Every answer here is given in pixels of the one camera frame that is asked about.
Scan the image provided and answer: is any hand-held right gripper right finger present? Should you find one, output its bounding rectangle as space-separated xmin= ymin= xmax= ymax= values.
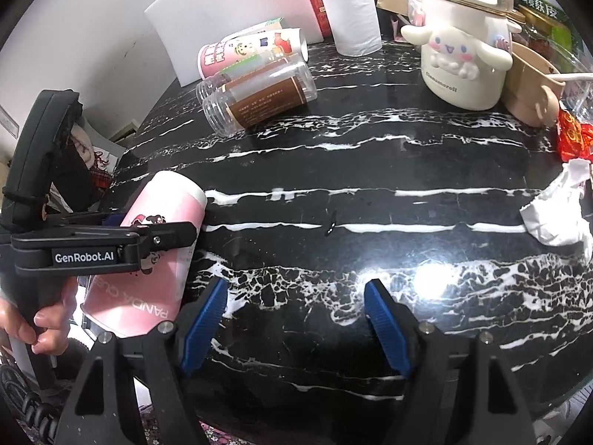
xmin=364 ymin=279 xmax=539 ymax=445

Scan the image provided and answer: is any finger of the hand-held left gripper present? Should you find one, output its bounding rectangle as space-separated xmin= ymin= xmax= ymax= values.
xmin=46 ymin=211 xmax=140 ymax=233
xmin=118 ymin=221 xmax=198 ymax=271

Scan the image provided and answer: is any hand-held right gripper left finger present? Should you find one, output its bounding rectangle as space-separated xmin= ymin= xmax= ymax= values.
xmin=56 ymin=278 xmax=229 ymax=445

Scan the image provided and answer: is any pink paper cup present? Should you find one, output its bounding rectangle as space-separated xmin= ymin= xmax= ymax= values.
xmin=79 ymin=170 xmax=209 ymax=340

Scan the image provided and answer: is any pink cartoon printed cup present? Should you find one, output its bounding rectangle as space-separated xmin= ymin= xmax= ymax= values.
xmin=197 ymin=27 xmax=309 ymax=80

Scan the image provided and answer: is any person's left hand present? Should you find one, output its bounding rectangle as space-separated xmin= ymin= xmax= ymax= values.
xmin=0 ymin=280 xmax=90 ymax=357

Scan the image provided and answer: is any printed cloth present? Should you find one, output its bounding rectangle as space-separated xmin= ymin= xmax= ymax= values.
xmin=69 ymin=118 xmax=127 ymax=191

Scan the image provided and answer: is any clear bottle brown label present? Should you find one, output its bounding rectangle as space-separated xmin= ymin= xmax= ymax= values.
xmin=202 ymin=60 xmax=318 ymax=138

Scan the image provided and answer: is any clear bottle green label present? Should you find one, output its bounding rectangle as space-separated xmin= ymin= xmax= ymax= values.
xmin=195 ymin=50 xmax=298 ymax=103

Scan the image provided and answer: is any crumpled white tissue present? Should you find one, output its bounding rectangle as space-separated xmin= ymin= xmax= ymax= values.
xmin=519 ymin=158 xmax=592 ymax=248

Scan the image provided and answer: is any white foam board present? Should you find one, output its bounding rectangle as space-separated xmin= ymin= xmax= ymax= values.
xmin=144 ymin=0 xmax=326 ymax=88

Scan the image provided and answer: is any red candy wrapper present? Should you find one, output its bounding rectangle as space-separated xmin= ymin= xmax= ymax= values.
xmin=555 ymin=110 xmax=593 ymax=164

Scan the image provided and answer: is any white cartoon dog kettle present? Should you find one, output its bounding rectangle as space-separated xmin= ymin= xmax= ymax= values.
xmin=400 ymin=0 xmax=528 ymax=111

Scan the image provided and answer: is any white toilet paper roll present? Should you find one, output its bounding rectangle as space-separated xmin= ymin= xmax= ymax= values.
xmin=316 ymin=0 xmax=384 ymax=57

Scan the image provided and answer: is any white spoon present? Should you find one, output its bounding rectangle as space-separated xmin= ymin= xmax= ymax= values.
xmin=539 ymin=72 xmax=593 ymax=86

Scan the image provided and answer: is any clear plastic bag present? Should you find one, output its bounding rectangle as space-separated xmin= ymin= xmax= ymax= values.
xmin=550 ymin=37 xmax=593 ymax=119

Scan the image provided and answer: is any green printed packet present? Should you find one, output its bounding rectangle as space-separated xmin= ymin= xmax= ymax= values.
xmin=504 ymin=0 xmax=585 ymax=59

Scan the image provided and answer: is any black coiled cable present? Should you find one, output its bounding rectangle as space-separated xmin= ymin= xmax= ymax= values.
xmin=0 ymin=363 xmax=62 ymax=445

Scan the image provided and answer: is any beige cup with handle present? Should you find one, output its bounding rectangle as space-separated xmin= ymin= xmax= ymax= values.
xmin=502 ymin=42 xmax=569 ymax=129

